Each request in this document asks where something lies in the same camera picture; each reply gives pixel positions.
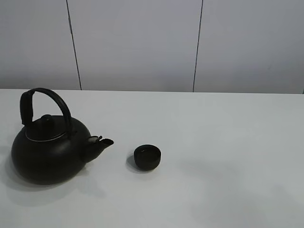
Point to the small black teacup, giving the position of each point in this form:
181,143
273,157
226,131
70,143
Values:
147,157

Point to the black round teapot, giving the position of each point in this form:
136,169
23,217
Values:
53,148

